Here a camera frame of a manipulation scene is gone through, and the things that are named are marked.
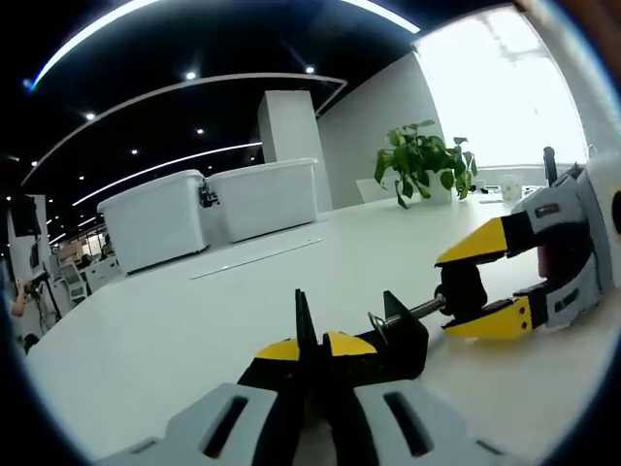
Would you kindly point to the potted green plant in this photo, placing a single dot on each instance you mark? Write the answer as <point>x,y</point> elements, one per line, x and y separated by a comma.
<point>440,187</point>

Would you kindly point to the white chair back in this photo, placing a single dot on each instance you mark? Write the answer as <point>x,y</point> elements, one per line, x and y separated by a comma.
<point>369,190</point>

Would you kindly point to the small white storage bin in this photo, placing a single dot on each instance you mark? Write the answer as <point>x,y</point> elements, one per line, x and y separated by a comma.
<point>267,204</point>

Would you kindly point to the white office chair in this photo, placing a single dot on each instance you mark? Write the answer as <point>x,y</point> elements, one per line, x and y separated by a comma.
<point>75,284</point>

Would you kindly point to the black fixed fixture clamp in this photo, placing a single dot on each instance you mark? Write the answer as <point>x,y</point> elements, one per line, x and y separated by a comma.
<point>402,349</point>

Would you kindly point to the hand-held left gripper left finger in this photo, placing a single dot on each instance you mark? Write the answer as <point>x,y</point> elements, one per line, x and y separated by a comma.
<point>204,427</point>

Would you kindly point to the wide window with blinds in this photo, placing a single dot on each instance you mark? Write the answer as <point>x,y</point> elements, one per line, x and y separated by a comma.
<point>495,97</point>

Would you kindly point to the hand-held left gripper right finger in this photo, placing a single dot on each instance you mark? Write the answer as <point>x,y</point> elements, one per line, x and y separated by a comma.
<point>427,432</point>

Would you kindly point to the black display on white column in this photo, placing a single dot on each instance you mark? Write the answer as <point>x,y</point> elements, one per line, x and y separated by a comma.
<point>24,216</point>

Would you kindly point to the white flat desk strip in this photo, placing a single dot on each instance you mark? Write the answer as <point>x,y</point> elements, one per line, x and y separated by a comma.
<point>310,241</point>

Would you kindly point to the large white storage bin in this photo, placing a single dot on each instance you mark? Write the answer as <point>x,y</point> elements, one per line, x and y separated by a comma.
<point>155,228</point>

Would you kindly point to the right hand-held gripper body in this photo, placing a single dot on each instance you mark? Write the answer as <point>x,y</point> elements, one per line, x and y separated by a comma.
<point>606,233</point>

